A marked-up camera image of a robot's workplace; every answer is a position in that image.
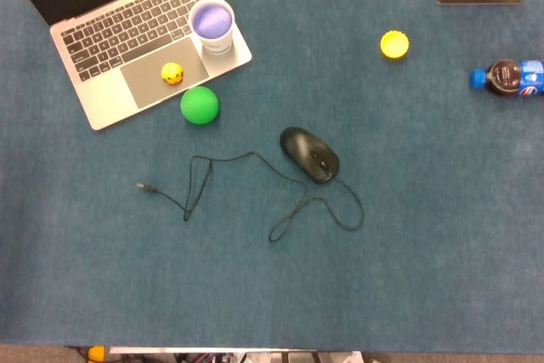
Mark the yellow object under table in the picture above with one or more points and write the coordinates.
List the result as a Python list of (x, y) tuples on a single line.
[(96, 353)]

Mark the white paper cup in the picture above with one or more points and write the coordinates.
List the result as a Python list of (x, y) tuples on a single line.
[(211, 26)]

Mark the yellow toy duck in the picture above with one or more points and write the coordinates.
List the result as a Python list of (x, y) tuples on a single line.
[(172, 73)]

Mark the green ball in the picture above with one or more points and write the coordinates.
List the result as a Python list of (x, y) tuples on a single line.
[(199, 105)]

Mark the yellow bottle cap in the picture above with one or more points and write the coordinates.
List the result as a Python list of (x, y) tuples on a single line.
[(394, 44)]

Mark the blue table cloth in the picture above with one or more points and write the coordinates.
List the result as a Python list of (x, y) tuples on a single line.
[(297, 252)]

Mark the silver laptop computer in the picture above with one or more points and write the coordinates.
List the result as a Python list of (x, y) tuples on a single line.
[(140, 35)]

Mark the black computer mouse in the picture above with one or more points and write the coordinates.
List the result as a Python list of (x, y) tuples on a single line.
[(309, 154)]

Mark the cola bottle with blue cap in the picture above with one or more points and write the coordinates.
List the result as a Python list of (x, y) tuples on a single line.
[(510, 78)]

